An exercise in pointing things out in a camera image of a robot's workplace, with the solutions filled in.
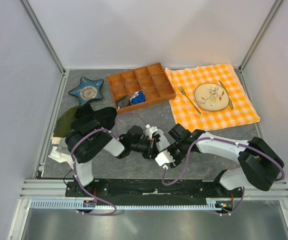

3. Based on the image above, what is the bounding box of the gold knife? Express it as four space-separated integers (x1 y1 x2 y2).
219 80 234 110

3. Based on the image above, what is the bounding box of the white underwear black trim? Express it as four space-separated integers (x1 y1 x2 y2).
153 128 170 152

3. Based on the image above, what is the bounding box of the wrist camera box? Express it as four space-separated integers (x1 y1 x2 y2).
145 124 158 140
154 149 175 170

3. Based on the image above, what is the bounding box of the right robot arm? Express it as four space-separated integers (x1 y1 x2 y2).
166 123 285 197

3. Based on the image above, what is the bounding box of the beige floral plate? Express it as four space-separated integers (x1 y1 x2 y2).
194 83 229 112

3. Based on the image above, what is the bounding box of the grey cable duct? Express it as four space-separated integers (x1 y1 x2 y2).
29 199 222 211

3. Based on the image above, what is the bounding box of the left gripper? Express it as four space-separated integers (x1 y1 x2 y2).
130 137 159 160

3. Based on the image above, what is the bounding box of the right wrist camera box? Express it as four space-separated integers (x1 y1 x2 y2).
154 149 175 170

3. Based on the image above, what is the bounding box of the gold fork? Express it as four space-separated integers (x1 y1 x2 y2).
178 85 201 114

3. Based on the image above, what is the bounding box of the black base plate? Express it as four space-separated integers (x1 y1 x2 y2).
65 178 244 206

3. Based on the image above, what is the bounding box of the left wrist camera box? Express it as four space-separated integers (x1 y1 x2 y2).
145 124 158 140

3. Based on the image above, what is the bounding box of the orange checkered cloth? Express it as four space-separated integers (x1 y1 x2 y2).
165 63 260 132

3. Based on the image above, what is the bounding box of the blue rolled underwear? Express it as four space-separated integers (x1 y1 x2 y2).
130 91 146 105

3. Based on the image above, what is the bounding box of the wooden divided tray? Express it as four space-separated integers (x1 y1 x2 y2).
107 62 177 114

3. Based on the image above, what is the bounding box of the grey rolled underwear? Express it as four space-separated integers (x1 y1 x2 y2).
116 95 132 109

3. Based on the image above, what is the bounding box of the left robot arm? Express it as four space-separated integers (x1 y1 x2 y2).
65 120 164 197

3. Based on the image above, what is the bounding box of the olive green underwear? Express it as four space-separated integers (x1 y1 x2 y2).
53 106 81 138

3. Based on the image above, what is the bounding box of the blue star-shaped dish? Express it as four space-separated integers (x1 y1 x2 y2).
68 76 104 107

